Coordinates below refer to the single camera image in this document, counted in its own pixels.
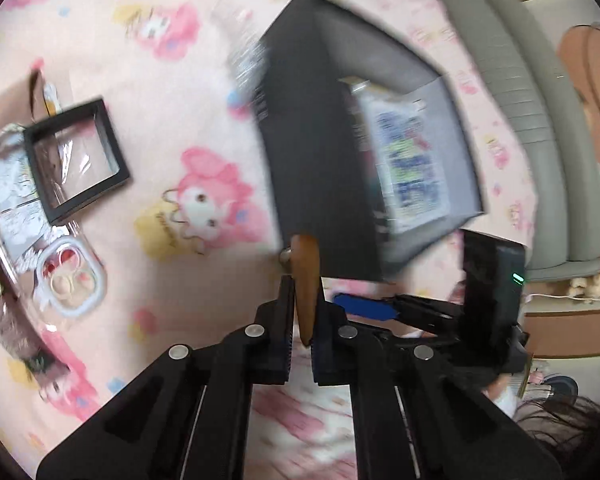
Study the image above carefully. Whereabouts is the brown leather keychain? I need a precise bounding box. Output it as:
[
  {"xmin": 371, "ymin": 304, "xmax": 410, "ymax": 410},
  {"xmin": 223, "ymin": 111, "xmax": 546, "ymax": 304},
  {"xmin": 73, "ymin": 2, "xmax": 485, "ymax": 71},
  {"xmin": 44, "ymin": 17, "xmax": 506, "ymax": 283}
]
[{"xmin": 279, "ymin": 232, "xmax": 322, "ymax": 348}]

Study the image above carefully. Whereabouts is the brown foil packet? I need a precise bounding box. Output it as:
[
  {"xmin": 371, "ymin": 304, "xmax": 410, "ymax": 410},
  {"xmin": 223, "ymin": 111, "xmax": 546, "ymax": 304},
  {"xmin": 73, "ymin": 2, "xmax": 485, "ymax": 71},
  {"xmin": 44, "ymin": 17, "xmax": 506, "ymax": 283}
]
[{"xmin": 0, "ymin": 282, "xmax": 71, "ymax": 391}]

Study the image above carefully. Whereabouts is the pink printed blanket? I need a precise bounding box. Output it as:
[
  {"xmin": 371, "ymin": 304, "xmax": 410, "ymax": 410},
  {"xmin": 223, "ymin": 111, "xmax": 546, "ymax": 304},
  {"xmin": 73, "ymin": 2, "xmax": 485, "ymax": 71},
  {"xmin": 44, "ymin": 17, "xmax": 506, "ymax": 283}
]
[{"xmin": 0, "ymin": 0, "xmax": 541, "ymax": 480}]

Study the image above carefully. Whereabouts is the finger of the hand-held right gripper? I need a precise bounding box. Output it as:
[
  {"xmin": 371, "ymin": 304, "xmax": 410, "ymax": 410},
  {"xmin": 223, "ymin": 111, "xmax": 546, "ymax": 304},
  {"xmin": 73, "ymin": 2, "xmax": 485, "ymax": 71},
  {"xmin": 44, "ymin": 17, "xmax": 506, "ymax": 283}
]
[{"xmin": 332, "ymin": 292, "xmax": 463, "ymax": 337}]

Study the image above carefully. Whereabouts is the peach round cushion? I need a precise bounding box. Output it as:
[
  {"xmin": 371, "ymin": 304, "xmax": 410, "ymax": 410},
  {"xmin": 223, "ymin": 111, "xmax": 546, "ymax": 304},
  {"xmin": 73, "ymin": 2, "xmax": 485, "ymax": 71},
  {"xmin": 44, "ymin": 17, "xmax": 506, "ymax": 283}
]
[{"xmin": 557, "ymin": 22, "xmax": 600, "ymax": 181}]

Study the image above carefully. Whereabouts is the grey sofa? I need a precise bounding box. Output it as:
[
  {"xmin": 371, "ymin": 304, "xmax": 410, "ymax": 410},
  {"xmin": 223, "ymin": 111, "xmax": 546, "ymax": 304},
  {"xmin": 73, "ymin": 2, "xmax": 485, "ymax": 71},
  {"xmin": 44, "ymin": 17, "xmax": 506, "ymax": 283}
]
[{"xmin": 425, "ymin": 0, "xmax": 600, "ymax": 281}]

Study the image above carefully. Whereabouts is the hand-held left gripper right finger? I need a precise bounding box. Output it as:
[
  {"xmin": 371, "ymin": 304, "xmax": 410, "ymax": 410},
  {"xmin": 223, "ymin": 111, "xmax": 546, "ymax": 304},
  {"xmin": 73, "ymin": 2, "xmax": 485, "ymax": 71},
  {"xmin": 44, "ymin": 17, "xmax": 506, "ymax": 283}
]
[{"xmin": 310, "ymin": 277, "xmax": 564, "ymax": 480}]

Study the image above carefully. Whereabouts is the black frame display case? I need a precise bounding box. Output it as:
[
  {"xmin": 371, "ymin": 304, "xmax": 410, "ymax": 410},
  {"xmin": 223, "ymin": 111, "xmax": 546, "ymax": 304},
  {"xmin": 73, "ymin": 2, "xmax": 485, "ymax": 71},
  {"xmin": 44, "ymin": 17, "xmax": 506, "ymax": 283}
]
[{"xmin": 22, "ymin": 97, "xmax": 132, "ymax": 227}]

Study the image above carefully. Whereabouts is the person's dark hair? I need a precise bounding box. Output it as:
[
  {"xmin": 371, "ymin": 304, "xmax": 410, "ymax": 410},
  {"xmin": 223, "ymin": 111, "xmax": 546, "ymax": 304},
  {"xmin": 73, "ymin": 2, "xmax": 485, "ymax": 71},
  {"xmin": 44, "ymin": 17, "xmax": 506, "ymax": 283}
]
[{"xmin": 512, "ymin": 394, "xmax": 600, "ymax": 480}]

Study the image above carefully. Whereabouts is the beige plush toy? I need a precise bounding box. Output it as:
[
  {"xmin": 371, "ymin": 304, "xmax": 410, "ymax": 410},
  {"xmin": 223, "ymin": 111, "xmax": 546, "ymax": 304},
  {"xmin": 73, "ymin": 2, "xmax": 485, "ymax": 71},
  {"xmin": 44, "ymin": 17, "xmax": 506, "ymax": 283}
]
[{"xmin": 567, "ymin": 272, "xmax": 600, "ymax": 302}]

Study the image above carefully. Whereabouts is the brown and white charm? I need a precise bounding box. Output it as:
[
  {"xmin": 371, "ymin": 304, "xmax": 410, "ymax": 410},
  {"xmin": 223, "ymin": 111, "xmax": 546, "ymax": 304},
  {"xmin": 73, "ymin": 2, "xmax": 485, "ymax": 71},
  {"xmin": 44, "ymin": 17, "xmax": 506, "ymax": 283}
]
[{"xmin": 27, "ymin": 67, "xmax": 63, "ymax": 121}]

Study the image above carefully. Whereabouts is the black cardboard box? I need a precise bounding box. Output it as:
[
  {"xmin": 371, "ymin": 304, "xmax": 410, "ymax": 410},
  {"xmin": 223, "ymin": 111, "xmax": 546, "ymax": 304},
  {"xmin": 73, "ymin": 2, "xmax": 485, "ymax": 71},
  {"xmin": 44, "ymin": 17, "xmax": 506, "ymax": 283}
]
[{"xmin": 230, "ymin": 0, "xmax": 486, "ymax": 281}]

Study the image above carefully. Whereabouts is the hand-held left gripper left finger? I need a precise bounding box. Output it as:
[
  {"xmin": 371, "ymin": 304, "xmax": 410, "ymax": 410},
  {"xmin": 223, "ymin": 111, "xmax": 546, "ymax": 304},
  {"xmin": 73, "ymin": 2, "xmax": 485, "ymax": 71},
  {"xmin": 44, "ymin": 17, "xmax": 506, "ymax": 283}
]
[{"xmin": 36, "ymin": 275, "xmax": 297, "ymax": 480}]

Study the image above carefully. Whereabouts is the white cable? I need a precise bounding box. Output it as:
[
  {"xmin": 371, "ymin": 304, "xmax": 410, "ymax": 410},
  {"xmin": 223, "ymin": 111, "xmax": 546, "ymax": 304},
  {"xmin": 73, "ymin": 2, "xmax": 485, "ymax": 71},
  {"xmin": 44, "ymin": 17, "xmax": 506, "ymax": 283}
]
[{"xmin": 524, "ymin": 291, "xmax": 600, "ymax": 307}]

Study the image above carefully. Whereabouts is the cartoon bead art package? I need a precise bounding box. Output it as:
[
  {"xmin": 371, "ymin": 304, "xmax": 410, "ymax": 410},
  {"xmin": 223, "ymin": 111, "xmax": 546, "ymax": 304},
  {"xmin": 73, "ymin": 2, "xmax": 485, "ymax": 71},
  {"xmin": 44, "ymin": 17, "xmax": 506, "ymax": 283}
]
[{"xmin": 352, "ymin": 80, "xmax": 453, "ymax": 233}]

